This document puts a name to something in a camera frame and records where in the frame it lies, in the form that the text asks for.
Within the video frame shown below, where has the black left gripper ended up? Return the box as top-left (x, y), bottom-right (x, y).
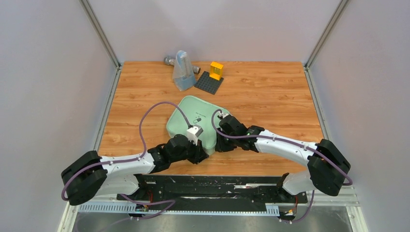
top-left (171, 136), bottom-right (210, 164)

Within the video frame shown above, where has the mint green medicine kit case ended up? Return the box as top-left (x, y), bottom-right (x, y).
top-left (166, 95), bottom-right (229, 155)

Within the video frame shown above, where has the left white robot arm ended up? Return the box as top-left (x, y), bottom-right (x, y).
top-left (61, 134), bottom-right (209, 206)

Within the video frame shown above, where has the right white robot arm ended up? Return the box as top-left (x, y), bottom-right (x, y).
top-left (212, 111), bottom-right (352, 202)

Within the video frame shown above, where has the dark grey brick baseplate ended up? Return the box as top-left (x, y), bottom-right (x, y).
top-left (194, 71), bottom-right (224, 95)

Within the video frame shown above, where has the yellow toy window brick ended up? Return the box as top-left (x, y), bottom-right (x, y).
top-left (209, 61), bottom-right (224, 81)

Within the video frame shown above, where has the glitter silver microphone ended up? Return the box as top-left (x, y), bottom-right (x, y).
top-left (163, 56), bottom-right (201, 74)

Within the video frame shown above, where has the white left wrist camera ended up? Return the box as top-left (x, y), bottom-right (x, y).
top-left (186, 125), bottom-right (203, 145)

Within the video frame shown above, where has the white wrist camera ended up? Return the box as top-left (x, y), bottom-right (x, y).
top-left (217, 112), bottom-right (230, 120)
top-left (186, 125), bottom-right (203, 145)

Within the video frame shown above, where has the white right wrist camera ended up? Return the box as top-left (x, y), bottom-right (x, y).
top-left (217, 112), bottom-right (230, 120)

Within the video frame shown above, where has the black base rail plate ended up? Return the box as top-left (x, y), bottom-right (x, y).
top-left (129, 174), bottom-right (308, 212)

